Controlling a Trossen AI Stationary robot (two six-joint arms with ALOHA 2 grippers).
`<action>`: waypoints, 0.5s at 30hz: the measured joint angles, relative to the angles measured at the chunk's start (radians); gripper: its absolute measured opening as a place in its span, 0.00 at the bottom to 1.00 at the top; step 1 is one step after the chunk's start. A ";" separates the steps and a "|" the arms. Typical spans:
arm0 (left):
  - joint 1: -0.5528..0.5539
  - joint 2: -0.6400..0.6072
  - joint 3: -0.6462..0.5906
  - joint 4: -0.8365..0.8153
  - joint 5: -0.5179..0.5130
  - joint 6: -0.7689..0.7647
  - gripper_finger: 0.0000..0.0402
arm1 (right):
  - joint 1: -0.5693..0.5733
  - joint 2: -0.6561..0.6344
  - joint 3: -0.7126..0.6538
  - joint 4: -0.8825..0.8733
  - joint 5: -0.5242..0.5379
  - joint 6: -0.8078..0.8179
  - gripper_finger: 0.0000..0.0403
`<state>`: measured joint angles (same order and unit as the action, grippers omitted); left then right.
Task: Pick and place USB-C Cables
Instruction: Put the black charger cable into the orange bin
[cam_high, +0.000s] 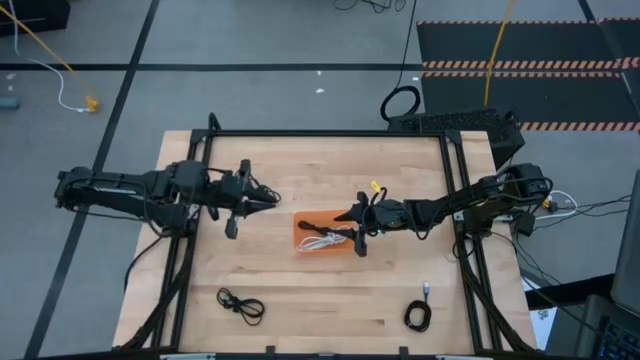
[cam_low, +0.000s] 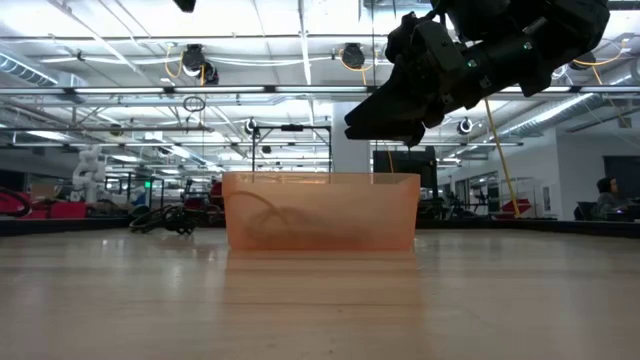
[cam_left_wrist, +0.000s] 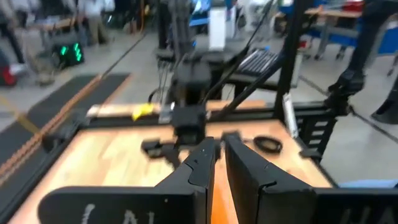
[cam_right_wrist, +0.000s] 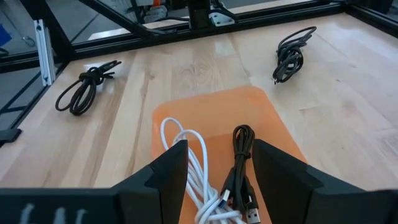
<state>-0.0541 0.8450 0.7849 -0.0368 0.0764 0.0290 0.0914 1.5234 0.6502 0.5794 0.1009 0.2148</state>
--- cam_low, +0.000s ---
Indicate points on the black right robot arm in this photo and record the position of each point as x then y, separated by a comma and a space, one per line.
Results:
530, 30

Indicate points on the red round bag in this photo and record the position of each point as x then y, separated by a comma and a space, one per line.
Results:
12, 202

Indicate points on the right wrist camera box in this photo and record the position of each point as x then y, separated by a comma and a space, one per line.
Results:
442, 47

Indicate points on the red white sign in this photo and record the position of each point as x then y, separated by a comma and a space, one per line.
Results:
520, 206

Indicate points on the person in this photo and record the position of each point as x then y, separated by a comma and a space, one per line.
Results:
607, 197

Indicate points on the silver ventilation duct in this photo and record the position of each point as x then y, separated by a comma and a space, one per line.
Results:
550, 114

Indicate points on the long LED light bar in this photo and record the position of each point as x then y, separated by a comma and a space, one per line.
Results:
200, 90

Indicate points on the black gantry frame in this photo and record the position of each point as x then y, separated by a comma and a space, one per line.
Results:
292, 128

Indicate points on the orange translucent plastic bin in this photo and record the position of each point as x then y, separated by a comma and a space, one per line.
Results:
320, 210

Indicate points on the black aluminium table frame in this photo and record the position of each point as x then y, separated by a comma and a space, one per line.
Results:
75, 227

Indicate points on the dark wall screen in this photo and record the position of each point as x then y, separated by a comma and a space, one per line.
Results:
625, 172

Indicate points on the red box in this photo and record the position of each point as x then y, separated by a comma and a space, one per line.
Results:
60, 210

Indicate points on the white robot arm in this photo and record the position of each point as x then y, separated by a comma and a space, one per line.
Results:
89, 172

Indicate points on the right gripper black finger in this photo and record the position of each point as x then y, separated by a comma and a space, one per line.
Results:
390, 134
395, 107

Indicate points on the white square pillar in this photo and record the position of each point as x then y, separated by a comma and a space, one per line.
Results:
340, 155

